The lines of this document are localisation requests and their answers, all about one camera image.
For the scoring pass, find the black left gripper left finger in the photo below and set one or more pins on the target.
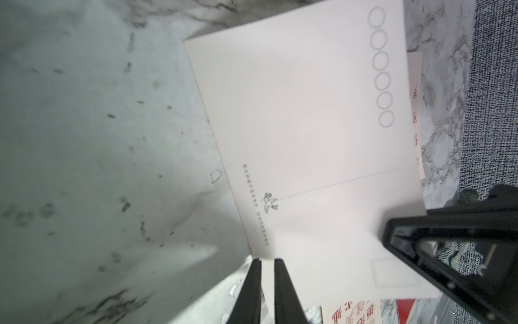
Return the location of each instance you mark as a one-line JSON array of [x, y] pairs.
[[248, 304]]

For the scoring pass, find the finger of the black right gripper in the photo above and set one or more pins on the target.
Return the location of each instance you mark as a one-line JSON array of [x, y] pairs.
[[490, 293]]

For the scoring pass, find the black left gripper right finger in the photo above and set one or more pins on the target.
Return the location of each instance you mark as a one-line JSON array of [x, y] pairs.
[[288, 309]]

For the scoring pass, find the pink card four text rows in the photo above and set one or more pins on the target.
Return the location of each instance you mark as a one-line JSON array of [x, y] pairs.
[[359, 312]]

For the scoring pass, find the white postcard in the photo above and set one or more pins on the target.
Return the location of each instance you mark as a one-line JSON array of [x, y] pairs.
[[312, 117]]

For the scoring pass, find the green knitted cloth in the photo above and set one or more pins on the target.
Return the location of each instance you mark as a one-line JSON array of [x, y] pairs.
[[461, 256]]

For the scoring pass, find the small red card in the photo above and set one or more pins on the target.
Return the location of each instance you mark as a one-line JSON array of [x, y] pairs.
[[404, 307]]

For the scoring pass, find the pink card red characters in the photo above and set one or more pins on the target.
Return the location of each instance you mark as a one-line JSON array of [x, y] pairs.
[[414, 60]]

